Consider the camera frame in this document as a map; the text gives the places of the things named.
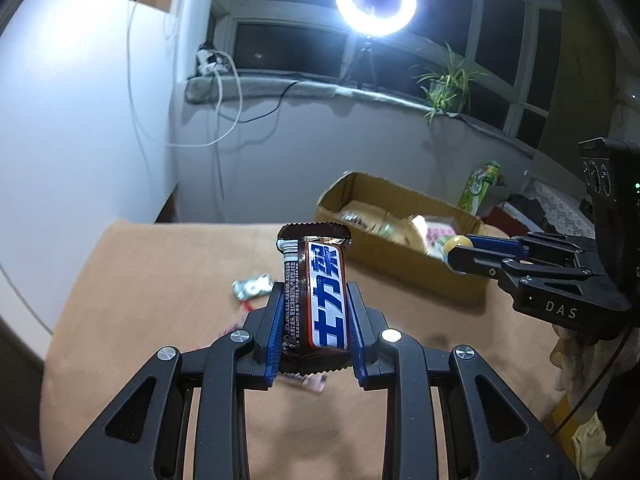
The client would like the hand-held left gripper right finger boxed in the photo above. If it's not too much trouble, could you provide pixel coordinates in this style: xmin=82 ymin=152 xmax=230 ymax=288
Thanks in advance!
xmin=345 ymin=280 xmax=581 ymax=480

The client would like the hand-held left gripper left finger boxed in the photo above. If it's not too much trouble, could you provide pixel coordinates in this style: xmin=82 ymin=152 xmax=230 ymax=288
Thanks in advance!
xmin=52 ymin=280 xmax=286 ymax=480

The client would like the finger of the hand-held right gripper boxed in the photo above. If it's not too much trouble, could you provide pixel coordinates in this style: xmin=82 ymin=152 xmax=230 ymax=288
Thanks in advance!
xmin=446 ymin=246 xmax=607 ymax=287
xmin=465 ymin=232 xmax=596 ymax=267

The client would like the yellow candy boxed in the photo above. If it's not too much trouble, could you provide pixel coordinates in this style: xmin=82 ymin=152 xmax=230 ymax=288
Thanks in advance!
xmin=432 ymin=234 xmax=473 ymax=261

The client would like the bread slice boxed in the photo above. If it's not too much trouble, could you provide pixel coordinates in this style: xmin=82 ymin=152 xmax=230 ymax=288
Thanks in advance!
xmin=385 ymin=212 xmax=461 ymax=258

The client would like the brown chocolate bar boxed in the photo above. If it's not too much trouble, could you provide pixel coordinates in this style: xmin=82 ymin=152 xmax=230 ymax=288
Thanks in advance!
xmin=276 ymin=221 xmax=353 ymax=373

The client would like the cardboard box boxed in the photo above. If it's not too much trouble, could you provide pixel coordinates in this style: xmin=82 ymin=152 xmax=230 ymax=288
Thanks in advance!
xmin=315 ymin=171 xmax=493 ymax=306

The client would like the dark red box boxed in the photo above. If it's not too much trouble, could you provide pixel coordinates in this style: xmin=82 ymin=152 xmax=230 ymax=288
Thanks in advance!
xmin=487 ymin=202 xmax=526 ymax=236

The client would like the clear packet of red dates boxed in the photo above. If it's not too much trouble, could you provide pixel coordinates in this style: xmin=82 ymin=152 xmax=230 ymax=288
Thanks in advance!
xmin=220 ymin=305 xmax=258 ymax=341
xmin=277 ymin=372 xmax=328 ymax=396

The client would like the small green foil packet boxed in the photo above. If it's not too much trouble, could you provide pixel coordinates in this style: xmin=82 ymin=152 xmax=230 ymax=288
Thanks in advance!
xmin=231 ymin=274 xmax=273 ymax=302

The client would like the green snack bag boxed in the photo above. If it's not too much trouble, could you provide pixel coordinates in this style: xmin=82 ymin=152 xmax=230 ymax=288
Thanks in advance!
xmin=457 ymin=161 xmax=503 ymax=216

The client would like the white lace cloth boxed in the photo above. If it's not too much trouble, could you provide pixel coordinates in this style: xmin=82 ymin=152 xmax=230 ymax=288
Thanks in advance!
xmin=520 ymin=180 xmax=596 ymax=238

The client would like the beige table blanket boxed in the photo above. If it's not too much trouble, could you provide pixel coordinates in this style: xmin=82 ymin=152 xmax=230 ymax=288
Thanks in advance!
xmin=40 ymin=217 xmax=571 ymax=480

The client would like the white plush toy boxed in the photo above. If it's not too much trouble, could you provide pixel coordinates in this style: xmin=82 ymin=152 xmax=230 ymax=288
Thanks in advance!
xmin=550 ymin=330 xmax=601 ymax=411

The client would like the potted spider plant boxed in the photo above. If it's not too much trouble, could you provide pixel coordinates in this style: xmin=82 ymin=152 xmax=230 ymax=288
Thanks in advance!
xmin=410 ymin=42 xmax=488 ymax=123

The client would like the dark curtain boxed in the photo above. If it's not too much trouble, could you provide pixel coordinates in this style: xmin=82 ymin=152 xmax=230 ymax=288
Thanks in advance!
xmin=537 ymin=0 xmax=640 ymax=161

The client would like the yellow cloth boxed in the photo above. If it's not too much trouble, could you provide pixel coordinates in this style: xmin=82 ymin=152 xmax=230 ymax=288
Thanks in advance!
xmin=570 ymin=410 xmax=608 ymax=466

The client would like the black tripod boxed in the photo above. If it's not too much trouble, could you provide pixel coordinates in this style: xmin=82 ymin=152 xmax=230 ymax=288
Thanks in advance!
xmin=341 ymin=35 xmax=378 ymax=91

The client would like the white power strip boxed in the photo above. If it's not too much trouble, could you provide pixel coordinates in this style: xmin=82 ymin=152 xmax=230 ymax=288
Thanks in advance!
xmin=196 ymin=45 xmax=226 ymax=73

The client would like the white cabinet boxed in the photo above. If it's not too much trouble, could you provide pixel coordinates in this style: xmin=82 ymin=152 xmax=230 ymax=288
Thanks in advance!
xmin=0 ymin=0 xmax=181 ymax=331

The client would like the black cable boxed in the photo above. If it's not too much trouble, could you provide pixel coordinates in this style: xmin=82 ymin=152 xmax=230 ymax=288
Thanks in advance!
xmin=240 ymin=75 xmax=306 ymax=123

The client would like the white charger cable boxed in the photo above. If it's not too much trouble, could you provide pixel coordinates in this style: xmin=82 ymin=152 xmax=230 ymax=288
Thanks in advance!
xmin=212 ymin=52 xmax=246 ymax=126

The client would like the ring light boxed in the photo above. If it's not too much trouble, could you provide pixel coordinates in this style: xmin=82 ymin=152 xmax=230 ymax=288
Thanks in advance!
xmin=334 ymin=0 xmax=418 ymax=38

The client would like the long white cable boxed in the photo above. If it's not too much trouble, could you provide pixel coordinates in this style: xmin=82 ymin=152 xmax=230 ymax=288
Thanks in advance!
xmin=125 ymin=0 xmax=246 ymax=148

